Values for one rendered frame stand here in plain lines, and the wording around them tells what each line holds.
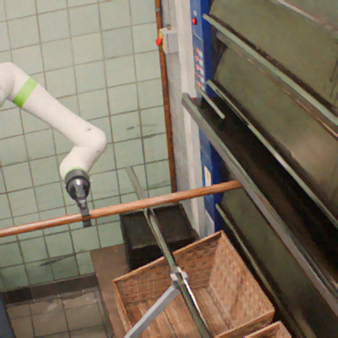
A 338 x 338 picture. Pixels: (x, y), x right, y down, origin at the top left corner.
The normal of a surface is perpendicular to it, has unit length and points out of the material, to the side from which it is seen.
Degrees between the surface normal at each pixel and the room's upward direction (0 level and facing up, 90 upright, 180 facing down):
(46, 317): 0
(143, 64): 90
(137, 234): 0
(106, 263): 0
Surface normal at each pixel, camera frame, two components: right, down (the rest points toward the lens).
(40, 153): 0.29, 0.46
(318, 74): -0.92, -0.11
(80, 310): -0.06, -0.87
